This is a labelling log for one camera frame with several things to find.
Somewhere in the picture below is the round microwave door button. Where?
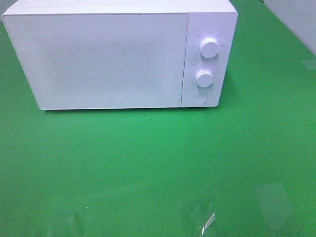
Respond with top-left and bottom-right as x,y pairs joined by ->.
193,92 -> 208,104

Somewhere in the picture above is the white microwave knob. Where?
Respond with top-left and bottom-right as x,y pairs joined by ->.
199,37 -> 219,59
196,69 -> 214,88

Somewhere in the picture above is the white microwave door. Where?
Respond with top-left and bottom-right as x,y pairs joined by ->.
3,13 -> 188,110

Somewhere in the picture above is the white microwave oven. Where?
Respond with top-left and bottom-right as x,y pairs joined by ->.
1,0 -> 238,108

